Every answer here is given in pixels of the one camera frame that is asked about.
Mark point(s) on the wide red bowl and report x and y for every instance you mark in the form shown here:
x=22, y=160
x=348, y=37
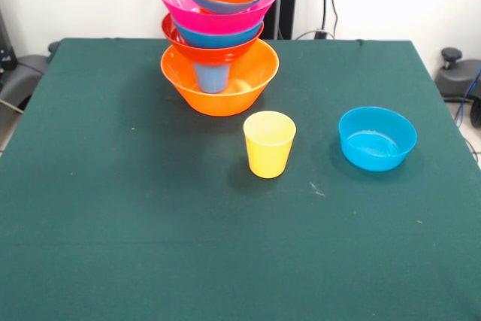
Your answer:
x=210, y=54

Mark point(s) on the blue cup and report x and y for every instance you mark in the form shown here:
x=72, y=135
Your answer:
x=212, y=78

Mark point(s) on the large orange bowl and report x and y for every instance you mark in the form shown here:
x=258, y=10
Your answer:
x=240, y=99

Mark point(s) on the yellow cup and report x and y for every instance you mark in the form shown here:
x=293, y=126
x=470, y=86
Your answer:
x=269, y=155

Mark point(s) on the small teal blue bowl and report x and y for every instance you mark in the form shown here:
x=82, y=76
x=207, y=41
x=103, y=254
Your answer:
x=376, y=148

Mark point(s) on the dark green table cloth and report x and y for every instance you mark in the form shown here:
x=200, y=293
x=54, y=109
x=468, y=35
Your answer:
x=210, y=294

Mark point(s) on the black pedestal leg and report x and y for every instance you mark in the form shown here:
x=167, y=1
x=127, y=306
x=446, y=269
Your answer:
x=456, y=80
x=22, y=73

